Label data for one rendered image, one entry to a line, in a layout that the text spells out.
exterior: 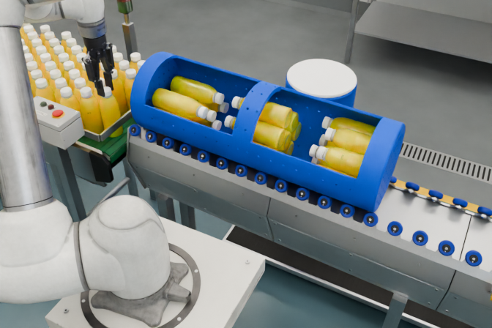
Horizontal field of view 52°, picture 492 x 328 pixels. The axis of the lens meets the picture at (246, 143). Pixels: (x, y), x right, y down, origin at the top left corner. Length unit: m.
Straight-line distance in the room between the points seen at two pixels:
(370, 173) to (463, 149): 2.16
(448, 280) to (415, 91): 2.54
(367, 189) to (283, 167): 0.26
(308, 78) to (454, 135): 1.81
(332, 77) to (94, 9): 0.94
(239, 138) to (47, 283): 0.72
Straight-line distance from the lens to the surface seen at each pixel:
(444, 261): 1.60
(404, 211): 1.69
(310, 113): 1.73
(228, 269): 1.31
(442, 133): 3.65
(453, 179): 3.31
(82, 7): 1.69
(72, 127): 1.80
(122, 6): 2.27
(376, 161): 1.44
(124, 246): 1.09
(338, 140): 1.57
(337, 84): 2.01
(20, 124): 1.13
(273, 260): 2.47
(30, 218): 1.13
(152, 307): 1.24
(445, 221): 1.71
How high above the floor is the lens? 2.12
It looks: 40 degrees down
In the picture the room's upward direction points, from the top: straight up
